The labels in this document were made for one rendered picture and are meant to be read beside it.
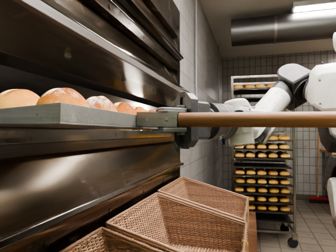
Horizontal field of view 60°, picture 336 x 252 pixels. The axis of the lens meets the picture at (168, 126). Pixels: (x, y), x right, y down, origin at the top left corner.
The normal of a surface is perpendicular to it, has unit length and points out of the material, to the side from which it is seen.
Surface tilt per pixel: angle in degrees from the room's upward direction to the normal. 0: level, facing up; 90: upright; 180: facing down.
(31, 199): 70
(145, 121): 90
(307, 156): 90
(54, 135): 90
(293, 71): 46
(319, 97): 90
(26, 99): 62
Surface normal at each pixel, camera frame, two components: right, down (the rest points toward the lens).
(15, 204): 0.90, -0.35
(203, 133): 0.63, -0.01
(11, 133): 0.96, 0.00
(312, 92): -1.00, -0.08
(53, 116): -0.26, -0.03
